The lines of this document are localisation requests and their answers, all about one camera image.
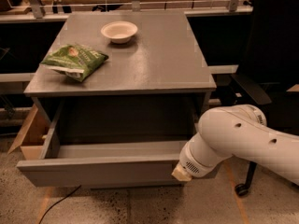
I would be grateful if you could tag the grey drawer cabinet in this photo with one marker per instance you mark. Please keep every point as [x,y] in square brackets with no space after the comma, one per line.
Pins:
[161,61]

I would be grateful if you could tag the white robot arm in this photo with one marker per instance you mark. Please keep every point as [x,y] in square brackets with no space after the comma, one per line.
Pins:
[238,130]

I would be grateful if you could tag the foam-padded gripper body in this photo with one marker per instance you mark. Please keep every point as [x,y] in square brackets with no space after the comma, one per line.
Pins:
[191,162]

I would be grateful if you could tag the brown cardboard box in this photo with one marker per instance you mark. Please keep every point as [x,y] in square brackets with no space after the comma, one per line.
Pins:
[31,136]

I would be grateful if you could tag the black office chair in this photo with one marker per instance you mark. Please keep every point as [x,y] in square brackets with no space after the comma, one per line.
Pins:
[268,69]

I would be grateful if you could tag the white paper bowl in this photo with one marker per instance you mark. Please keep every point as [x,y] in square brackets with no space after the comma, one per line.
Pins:
[119,32]

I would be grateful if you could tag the grey top drawer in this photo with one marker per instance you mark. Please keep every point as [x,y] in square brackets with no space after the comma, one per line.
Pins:
[109,144]

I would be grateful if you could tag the wooden workbench with metal frame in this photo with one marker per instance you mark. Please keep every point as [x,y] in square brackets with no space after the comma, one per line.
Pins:
[124,0]

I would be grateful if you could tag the green chip bag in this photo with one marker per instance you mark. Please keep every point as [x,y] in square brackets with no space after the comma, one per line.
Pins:
[75,61]

